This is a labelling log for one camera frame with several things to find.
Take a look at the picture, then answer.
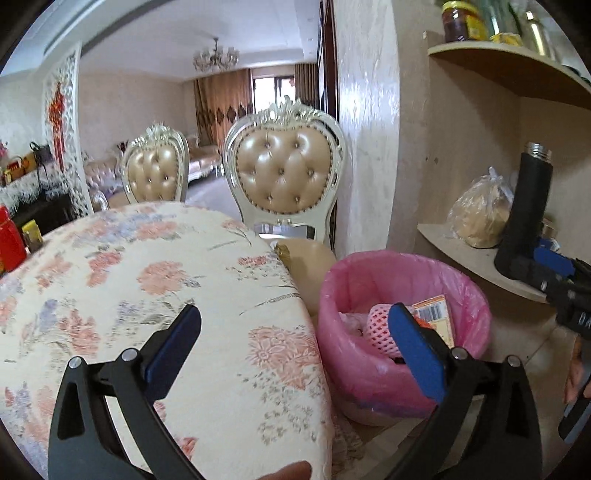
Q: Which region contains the plastic bag of food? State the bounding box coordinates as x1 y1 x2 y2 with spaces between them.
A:
446 167 514 249

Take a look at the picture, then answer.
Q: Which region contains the beige tufted chair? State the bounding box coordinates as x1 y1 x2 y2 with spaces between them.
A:
222 98 349 246
121 123 189 204

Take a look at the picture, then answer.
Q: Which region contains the pink sofa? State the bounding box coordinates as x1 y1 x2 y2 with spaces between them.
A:
84 130 221 212

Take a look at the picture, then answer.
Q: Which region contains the lace-covered sideboard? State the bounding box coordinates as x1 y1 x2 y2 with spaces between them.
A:
1 162 74 235

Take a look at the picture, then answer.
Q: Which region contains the person's right hand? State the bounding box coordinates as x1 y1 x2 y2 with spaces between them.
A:
563 336 584 404

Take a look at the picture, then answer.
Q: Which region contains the far beige tufted chair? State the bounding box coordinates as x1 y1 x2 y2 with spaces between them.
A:
121 123 189 204

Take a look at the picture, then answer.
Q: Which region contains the yellow cardboard box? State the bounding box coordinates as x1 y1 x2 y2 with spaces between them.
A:
412 295 455 348

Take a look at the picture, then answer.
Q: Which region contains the chandelier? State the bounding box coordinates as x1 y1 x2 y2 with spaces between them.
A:
192 37 240 73

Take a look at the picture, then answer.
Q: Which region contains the wooden corner shelf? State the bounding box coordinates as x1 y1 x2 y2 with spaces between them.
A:
418 31 590 304

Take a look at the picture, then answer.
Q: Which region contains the pink-lined trash bin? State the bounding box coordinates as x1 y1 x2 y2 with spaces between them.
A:
317 250 492 423

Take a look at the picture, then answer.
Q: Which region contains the white plastic packaging bag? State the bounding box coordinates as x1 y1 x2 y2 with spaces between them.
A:
339 312 368 337

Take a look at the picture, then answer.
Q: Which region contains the red thermos jug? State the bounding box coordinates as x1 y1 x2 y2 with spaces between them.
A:
0 205 27 272

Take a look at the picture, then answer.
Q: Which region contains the brown curtain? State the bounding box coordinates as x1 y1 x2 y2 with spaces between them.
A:
193 69 253 148

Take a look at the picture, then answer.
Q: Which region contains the red chinese knot ornament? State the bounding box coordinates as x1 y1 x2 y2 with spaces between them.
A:
47 82 65 171

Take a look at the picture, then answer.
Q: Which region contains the near beige tufted chair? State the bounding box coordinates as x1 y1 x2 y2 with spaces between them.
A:
222 98 349 246

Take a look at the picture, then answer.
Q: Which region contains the black thermos flask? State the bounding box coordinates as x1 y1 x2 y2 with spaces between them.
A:
494 142 553 280

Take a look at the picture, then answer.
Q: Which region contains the pink foam fruit net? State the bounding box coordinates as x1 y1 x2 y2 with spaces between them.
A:
363 304 403 359

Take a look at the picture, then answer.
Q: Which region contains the person's left hand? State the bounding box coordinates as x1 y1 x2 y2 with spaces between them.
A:
259 461 312 480

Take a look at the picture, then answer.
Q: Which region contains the floral tablecloth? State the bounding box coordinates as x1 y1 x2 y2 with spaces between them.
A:
0 200 336 480

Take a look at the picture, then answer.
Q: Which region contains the right yellow-lid jar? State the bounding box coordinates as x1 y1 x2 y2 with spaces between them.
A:
21 220 44 253

